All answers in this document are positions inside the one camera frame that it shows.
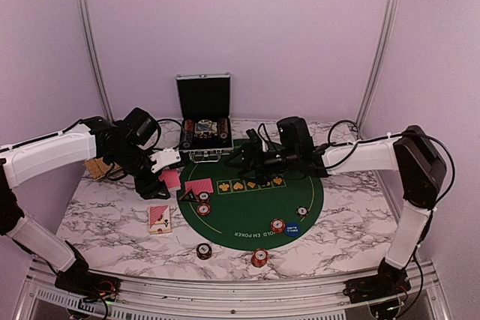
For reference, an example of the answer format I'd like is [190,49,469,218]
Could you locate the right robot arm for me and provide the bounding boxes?
[225,116,453,296]

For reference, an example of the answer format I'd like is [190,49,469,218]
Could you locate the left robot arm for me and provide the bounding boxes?
[1,108,180,294]

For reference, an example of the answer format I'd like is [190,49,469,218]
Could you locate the round green poker mat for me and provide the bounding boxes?
[177,161,324,251]

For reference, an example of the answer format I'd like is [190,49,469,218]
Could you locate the blue card deck in case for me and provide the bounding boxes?
[194,119,218,139]

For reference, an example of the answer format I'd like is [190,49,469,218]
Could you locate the red 5 chips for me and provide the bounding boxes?
[271,219,286,234]
[196,203,211,217]

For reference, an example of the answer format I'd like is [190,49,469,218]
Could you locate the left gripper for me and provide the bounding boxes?
[108,143,170,199]

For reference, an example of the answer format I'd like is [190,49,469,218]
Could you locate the blue small blind button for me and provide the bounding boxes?
[283,223,301,238]

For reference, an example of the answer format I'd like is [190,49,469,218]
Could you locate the aluminium frame post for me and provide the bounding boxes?
[355,0,399,130]
[77,0,114,121]

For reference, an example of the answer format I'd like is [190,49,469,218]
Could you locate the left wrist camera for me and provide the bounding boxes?
[149,148,181,173]

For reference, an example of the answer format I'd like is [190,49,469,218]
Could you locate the left aluminium frame post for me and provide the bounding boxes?
[77,0,114,121]

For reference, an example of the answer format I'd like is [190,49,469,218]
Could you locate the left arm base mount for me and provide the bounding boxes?
[55,272,120,301]

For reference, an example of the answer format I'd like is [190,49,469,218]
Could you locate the aluminium poker chip case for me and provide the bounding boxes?
[175,73,233,163]

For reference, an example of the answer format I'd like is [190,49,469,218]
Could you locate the dark brown chip row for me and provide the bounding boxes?
[218,118,230,144]

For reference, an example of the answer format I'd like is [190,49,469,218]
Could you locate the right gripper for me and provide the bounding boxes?
[224,142,300,184]

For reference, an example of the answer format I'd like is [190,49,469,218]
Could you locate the red-backed card deck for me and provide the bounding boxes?
[159,169,182,191]

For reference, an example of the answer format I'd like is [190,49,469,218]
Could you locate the red 5 chip stack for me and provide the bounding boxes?
[250,249,269,268]

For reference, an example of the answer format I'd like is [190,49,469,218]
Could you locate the dark 100 chip stack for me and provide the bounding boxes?
[196,243,212,260]

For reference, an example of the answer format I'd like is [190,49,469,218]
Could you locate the dark 100 chips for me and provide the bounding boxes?
[198,192,210,202]
[295,206,309,218]

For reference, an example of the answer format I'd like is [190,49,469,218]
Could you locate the brown purple chip row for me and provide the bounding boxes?
[181,120,195,149]

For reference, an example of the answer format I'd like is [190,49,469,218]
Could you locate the card deck box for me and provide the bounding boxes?
[148,205,172,235]

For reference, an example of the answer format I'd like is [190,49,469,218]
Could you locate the right aluminium frame post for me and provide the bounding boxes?
[355,0,399,130]

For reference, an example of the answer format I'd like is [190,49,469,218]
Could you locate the woven bamboo tray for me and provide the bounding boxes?
[83,158,112,180]

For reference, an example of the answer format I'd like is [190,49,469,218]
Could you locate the black triangular all-in button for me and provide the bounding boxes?
[180,189,199,202]

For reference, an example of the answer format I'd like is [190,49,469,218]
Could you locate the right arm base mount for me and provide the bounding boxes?
[343,275,411,304]

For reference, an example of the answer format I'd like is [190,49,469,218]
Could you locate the single red-backed playing card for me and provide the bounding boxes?
[184,178,214,195]

